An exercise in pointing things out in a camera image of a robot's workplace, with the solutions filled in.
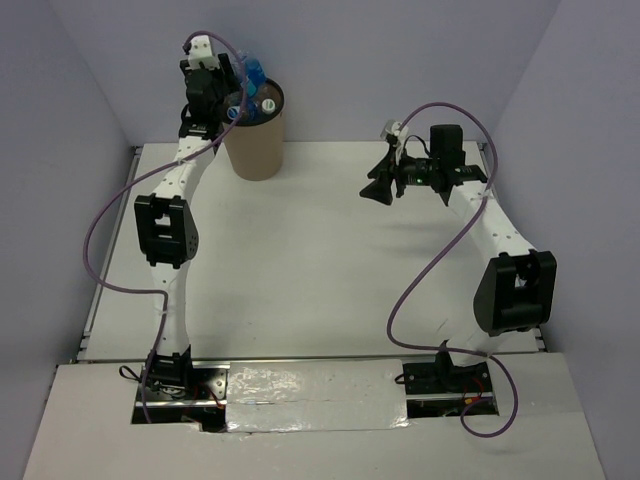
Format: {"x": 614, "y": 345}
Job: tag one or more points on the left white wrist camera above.
{"x": 200, "y": 53}

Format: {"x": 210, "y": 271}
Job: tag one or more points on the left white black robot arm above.
{"x": 167, "y": 233}

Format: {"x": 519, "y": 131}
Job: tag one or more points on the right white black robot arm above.
{"x": 515, "y": 292}

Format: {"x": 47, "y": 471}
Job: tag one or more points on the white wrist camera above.
{"x": 395, "y": 135}
{"x": 200, "y": 53}

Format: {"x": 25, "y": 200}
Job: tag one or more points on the silver foil tape sheet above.
{"x": 315, "y": 396}

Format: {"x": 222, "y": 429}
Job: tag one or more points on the blue label bottle front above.
{"x": 234, "y": 99}

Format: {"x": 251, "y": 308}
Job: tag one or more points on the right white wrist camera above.
{"x": 395, "y": 135}

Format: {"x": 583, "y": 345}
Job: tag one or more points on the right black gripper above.
{"x": 381, "y": 189}

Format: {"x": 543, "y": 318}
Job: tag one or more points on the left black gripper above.
{"x": 228, "y": 81}

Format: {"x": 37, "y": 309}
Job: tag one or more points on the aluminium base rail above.
{"x": 401, "y": 356}

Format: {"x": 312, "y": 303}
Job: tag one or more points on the brown cardboard cylinder bin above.
{"x": 255, "y": 149}

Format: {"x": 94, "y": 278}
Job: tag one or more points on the green label clear bottle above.
{"x": 268, "y": 106}

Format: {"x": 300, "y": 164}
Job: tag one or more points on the blue label bottle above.
{"x": 234, "y": 99}
{"x": 244, "y": 114}
{"x": 250, "y": 68}

